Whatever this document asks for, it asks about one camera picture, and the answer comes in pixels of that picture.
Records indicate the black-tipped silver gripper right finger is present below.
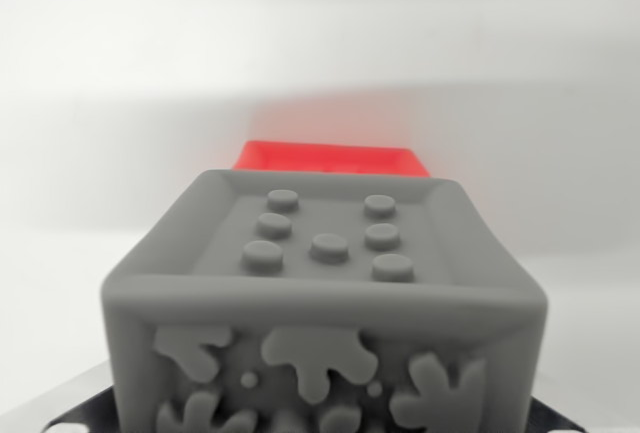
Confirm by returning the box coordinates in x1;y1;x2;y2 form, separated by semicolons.
527;371;640;433

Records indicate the grey embossed toy cube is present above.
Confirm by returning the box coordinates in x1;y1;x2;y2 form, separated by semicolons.
99;168;550;433

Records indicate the red embossed toy cube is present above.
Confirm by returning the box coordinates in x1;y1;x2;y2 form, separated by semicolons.
231;139;432;180

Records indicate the black-tipped silver gripper left finger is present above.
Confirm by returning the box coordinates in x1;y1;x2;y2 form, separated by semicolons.
0;359;119;433

